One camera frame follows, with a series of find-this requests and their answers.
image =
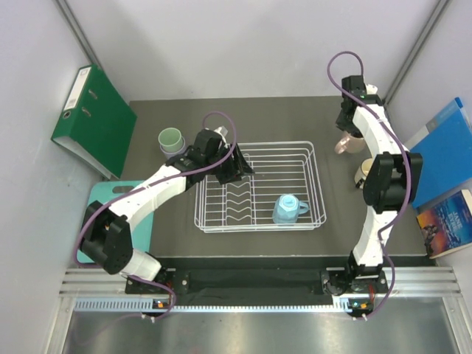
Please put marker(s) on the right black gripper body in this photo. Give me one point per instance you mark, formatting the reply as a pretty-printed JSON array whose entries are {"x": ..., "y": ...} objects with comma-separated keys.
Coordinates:
[{"x": 344, "y": 122}]

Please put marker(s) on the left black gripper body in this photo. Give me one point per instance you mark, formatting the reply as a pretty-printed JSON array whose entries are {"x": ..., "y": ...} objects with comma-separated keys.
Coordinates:
[{"x": 226, "y": 171}]

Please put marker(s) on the white wire dish rack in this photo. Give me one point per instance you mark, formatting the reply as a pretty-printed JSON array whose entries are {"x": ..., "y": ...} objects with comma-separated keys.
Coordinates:
[{"x": 247, "y": 205}]

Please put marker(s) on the green cup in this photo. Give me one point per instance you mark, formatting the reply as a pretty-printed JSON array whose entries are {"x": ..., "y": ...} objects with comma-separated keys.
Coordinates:
[{"x": 170, "y": 140}]

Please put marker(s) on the purple cup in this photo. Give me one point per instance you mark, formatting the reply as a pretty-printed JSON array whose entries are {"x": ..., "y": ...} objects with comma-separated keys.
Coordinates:
[{"x": 169, "y": 155}]

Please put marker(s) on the blue mug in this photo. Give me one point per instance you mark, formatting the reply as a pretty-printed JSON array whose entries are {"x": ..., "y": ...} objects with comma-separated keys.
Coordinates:
[{"x": 288, "y": 208}]

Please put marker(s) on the pink mug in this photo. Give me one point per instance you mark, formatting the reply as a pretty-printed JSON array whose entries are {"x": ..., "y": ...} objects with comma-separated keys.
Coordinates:
[{"x": 349, "y": 144}]

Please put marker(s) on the cream mug black handle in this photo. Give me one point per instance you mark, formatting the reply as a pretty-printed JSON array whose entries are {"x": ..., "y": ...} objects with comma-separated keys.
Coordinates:
[{"x": 362, "y": 173}]

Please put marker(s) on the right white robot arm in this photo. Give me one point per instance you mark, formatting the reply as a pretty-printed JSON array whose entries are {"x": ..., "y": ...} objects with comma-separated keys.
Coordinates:
[{"x": 391, "y": 183}]

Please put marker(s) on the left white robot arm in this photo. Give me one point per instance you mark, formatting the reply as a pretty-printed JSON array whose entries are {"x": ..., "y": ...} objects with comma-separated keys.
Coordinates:
[{"x": 106, "y": 234}]

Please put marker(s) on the teal cutting board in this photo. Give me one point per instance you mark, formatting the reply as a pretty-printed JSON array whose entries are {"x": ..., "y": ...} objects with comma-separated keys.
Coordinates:
[{"x": 105, "y": 191}]

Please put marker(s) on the blue folder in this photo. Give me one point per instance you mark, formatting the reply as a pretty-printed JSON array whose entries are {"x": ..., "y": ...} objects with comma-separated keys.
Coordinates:
[{"x": 444, "y": 142}]

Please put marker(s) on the Jane Eyre book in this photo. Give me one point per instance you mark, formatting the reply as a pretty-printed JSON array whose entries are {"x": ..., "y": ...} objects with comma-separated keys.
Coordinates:
[{"x": 446, "y": 227}]

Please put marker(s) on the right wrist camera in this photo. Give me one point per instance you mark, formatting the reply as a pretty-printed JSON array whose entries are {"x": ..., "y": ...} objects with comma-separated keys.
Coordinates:
[{"x": 371, "y": 89}]

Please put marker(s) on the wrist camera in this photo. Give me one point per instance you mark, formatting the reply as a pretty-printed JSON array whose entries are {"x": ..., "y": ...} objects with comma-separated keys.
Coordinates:
[
  {"x": 223, "y": 132},
  {"x": 371, "y": 89}
]

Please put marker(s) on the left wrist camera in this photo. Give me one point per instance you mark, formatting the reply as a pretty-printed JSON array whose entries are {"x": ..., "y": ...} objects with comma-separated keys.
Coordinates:
[{"x": 223, "y": 132}]

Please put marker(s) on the green ring binder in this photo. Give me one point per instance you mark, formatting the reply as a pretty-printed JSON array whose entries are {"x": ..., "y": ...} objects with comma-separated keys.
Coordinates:
[{"x": 96, "y": 123}]

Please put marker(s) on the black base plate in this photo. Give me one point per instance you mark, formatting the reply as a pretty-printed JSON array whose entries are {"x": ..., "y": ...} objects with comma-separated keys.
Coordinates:
[{"x": 263, "y": 280}]

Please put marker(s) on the aluminium rail frame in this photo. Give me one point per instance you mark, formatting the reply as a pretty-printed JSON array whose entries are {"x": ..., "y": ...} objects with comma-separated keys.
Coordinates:
[{"x": 99, "y": 313}]

